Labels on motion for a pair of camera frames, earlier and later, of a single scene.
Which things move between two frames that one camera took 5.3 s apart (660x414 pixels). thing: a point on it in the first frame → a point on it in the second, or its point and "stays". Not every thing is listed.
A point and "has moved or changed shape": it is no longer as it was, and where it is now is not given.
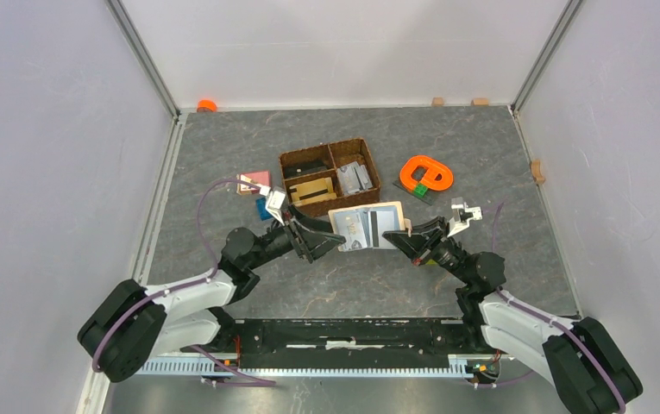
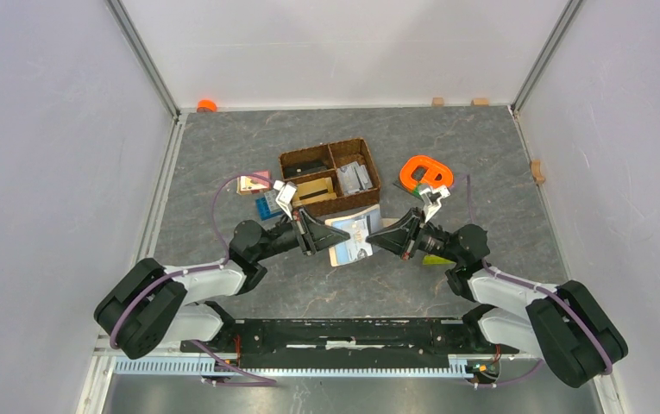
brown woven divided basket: (330, 177) stays
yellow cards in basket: (312, 191) stays
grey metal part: (354, 178) stays
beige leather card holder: (362, 225) has moved or changed shape
